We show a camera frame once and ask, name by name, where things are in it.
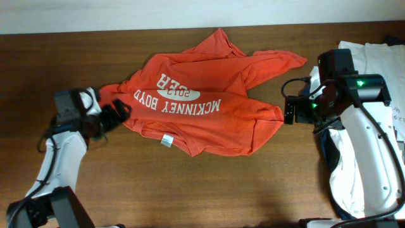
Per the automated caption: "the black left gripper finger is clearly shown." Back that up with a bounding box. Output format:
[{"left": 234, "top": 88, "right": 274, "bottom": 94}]
[
  {"left": 113, "top": 99, "right": 132, "bottom": 121},
  {"left": 99, "top": 104, "right": 118, "bottom": 133}
]

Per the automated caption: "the orange printed t-shirt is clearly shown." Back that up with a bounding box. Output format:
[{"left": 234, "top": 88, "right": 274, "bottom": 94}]
[{"left": 100, "top": 29, "right": 307, "bottom": 156}]

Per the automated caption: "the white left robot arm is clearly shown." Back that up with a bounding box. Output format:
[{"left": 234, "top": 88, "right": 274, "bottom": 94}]
[{"left": 6, "top": 87, "right": 132, "bottom": 227}]

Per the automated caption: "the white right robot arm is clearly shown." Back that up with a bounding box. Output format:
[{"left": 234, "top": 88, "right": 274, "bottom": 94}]
[{"left": 285, "top": 73, "right": 404, "bottom": 227}]

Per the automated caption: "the white t-shirt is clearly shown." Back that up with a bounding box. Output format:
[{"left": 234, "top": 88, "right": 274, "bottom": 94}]
[{"left": 308, "top": 49, "right": 404, "bottom": 220}]

